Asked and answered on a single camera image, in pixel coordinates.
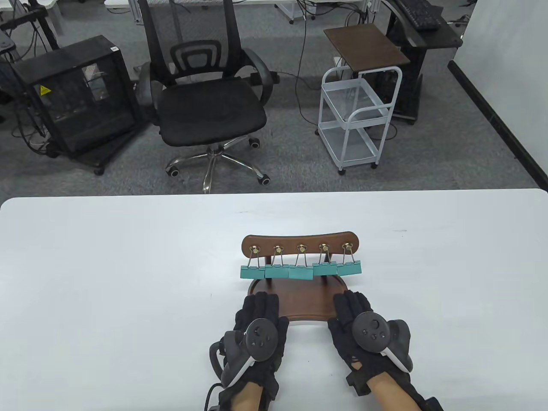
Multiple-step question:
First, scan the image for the black metal stand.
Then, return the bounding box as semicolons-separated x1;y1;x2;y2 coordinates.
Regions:
0;0;60;54

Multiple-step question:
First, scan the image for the black keyboard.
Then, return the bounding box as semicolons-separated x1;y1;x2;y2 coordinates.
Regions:
395;0;447;31

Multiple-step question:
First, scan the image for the black floor cable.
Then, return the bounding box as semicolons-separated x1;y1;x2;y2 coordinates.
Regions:
295;15;321;125

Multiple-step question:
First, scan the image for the black wheeled platform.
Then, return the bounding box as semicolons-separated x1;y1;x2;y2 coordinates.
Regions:
45;124;148;176

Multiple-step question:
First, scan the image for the black office chair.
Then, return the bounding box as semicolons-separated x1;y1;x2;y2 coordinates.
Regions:
136;0;281;194

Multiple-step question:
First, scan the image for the black glove cable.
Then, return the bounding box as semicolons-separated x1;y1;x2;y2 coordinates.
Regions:
206;382;224;411

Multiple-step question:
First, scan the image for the brown wooden key rack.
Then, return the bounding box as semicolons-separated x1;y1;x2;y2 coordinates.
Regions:
241;231;359;322

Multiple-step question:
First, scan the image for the black desk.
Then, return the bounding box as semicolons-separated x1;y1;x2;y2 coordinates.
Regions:
380;0;464;125

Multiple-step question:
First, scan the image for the teal binder clip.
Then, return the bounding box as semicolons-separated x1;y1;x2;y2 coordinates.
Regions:
240;245;265;280
337;243;363;276
288;245;314;281
313;244;338;277
264;245;289;279

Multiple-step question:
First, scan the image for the person's right forearm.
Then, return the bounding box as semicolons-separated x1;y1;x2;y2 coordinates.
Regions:
367;374;423;411

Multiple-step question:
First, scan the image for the person's right hand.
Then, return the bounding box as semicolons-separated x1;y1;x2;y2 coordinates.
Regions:
328;290;399;381

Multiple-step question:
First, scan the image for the white wheeled table frame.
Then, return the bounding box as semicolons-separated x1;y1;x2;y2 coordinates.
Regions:
274;0;319;25

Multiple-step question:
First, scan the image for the person's left forearm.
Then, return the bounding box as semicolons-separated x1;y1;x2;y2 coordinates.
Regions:
230;380;264;411

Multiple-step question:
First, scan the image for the black white handheld controller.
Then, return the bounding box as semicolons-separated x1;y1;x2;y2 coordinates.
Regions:
351;312;414;378
209;318;279;389

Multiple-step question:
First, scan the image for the black computer tower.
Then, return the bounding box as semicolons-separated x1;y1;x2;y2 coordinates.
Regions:
376;71;401;114

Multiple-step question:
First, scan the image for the brown wooden side table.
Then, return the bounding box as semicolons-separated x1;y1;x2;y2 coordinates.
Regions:
323;23;411;72

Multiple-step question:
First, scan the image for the white desk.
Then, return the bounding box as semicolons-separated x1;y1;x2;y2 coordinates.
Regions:
104;0;144;25

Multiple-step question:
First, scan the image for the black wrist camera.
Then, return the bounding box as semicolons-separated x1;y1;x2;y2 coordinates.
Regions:
346;369;374;398

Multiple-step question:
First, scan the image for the white metal trolley cart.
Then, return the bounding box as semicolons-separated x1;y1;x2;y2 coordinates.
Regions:
317;66;404;176

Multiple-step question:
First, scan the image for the black glass computer case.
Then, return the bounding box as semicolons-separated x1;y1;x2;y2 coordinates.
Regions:
12;35;144;160

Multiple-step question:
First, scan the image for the person's left hand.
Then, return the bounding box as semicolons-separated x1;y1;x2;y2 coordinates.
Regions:
233;291;290;388

